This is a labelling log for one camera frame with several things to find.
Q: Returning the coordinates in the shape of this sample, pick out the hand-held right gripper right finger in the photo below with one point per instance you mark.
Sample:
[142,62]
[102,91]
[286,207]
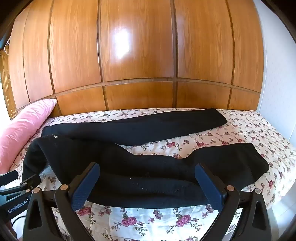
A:
[209,185]

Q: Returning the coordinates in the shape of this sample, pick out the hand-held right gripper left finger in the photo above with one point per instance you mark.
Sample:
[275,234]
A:
[85,185]

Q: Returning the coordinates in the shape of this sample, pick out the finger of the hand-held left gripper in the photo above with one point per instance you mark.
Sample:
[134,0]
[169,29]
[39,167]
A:
[8,178]
[30,182]

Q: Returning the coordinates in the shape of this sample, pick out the black pants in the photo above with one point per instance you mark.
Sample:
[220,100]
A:
[138,180]

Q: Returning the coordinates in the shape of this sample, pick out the pink pillow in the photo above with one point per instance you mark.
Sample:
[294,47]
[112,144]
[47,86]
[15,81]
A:
[23,129]

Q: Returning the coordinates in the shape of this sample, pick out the floral bedspread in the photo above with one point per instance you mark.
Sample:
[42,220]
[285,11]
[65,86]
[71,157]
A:
[161,222]

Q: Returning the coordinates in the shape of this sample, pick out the wooden wardrobe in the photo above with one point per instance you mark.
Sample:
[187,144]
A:
[138,58]

